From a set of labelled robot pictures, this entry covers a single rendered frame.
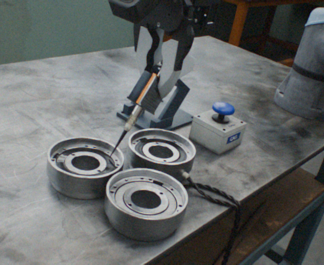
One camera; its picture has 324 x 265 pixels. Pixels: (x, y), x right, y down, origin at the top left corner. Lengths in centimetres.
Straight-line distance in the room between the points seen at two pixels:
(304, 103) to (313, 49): 12
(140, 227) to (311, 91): 59
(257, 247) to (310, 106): 33
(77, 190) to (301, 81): 60
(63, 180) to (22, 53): 189
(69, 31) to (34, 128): 185
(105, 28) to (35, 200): 221
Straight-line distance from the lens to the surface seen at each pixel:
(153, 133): 69
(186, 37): 55
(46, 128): 74
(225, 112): 74
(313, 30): 98
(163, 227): 51
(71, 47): 260
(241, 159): 75
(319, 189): 126
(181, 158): 65
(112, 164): 60
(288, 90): 101
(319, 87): 99
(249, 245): 97
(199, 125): 75
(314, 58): 98
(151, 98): 60
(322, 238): 206
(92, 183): 56
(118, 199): 54
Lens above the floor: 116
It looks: 28 degrees down
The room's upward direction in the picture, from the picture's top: 11 degrees clockwise
